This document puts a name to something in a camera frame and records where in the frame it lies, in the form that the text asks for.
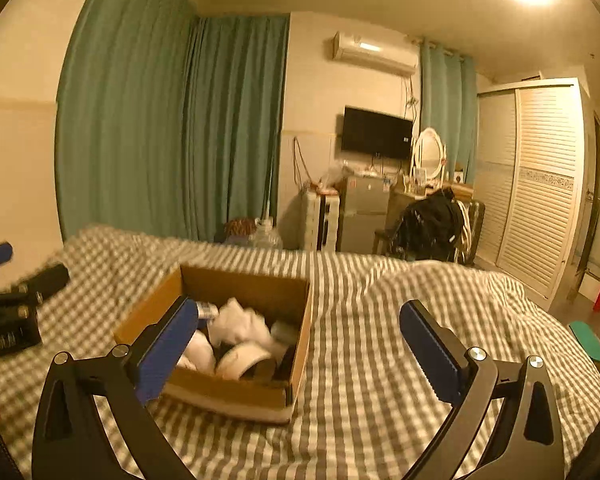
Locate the white knit glove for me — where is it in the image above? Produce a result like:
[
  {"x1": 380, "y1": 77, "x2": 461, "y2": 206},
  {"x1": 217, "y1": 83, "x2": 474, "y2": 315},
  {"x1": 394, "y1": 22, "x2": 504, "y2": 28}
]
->
[{"x1": 208, "y1": 298, "x2": 288, "y2": 362}]

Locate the green slipper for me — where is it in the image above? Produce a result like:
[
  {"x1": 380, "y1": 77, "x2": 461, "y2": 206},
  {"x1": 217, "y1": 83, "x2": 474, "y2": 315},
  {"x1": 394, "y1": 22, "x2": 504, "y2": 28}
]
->
[{"x1": 568, "y1": 321, "x2": 600, "y2": 362}]

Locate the white cream tube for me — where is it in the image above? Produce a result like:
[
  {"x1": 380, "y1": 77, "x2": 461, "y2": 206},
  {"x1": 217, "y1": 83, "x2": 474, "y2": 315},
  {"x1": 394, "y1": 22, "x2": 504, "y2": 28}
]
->
[{"x1": 196, "y1": 301, "x2": 219, "y2": 322}]

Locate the white air conditioner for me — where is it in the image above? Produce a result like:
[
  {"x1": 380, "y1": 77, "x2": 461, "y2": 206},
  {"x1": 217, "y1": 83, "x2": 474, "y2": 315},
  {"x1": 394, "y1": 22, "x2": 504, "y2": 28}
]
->
[{"x1": 332, "y1": 32, "x2": 418, "y2": 77}]

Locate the white suitcase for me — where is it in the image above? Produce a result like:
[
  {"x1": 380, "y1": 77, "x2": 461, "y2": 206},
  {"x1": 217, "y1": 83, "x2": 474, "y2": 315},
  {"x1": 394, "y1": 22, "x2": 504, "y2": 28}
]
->
[{"x1": 299, "y1": 190, "x2": 340, "y2": 252}]

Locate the white louvered wardrobe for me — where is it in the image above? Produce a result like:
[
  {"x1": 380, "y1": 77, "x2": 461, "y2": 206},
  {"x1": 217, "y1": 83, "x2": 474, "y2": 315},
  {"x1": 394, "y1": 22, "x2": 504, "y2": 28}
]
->
[{"x1": 474, "y1": 78, "x2": 593, "y2": 309}]

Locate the small green curtain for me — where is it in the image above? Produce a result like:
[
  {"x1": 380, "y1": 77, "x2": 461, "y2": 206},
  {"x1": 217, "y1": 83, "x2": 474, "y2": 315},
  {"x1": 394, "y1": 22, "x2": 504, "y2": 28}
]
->
[{"x1": 419, "y1": 39, "x2": 478, "y2": 184}]

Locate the silver mini fridge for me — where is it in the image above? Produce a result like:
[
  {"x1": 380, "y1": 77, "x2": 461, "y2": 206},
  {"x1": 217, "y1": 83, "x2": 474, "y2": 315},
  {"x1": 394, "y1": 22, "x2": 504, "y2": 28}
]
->
[{"x1": 337, "y1": 174, "x2": 390, "y2": 255}]

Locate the black wall television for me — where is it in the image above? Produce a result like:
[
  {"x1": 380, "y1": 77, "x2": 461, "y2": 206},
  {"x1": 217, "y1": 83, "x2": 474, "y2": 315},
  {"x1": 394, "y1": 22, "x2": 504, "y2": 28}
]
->
[{"x1": 340, "y1": 106, "x2": 413, "y2": 160}]

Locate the grey checkered bed cover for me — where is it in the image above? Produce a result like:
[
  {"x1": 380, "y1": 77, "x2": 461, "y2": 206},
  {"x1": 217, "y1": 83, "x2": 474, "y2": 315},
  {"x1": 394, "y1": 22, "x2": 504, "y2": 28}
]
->
[{"x1": 0, "y1": 226, "x2": 600, "y2": 479}]

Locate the clear water jug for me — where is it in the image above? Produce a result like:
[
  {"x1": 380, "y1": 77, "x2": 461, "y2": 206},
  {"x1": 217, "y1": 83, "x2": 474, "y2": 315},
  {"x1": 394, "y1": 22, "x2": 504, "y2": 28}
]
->
[{"x1": 250, "y1": 217, "x2": 283, "y2": 249}]

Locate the large green curtain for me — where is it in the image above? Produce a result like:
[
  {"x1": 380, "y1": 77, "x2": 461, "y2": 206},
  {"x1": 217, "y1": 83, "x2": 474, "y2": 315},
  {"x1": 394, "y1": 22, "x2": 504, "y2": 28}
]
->
[{"x1": 55, "y1": 0, "x2": 290, "y2": 242}]

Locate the white oval vanity mirror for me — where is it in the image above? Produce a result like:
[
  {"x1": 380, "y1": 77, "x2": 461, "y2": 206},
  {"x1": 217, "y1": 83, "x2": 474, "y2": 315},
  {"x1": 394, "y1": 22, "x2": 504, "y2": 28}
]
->
[{"x1": 412, "y1": 127, "x2": 446, "y2": 182}]

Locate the brown cardboard box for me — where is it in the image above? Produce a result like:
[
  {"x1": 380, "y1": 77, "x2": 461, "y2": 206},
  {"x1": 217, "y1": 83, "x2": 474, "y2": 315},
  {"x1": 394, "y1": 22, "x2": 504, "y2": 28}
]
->
[{"x1": 114, "y1": 266, "x2": 312, "y2": 424}]

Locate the black jacket on chair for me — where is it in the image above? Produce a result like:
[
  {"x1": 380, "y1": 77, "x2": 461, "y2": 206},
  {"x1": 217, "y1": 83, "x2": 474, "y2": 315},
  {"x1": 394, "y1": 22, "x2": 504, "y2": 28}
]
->
[{"x1": 391, "y1": 188, "x2": 465, "y2": 262}]

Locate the brown patterned cushion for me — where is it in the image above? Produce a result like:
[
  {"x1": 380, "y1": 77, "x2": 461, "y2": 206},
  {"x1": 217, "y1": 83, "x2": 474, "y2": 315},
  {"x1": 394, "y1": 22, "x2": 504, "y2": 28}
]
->
[{"x1": 223, "y1": 218, "x2": 256, "y2": 246}]

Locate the clear tape roll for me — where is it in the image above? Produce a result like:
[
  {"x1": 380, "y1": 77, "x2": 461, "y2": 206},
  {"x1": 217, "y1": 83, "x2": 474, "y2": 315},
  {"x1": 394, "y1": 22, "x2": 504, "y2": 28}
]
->
[{"x1": 215, "y1": 341, "x2": 276, "y2": 382}]

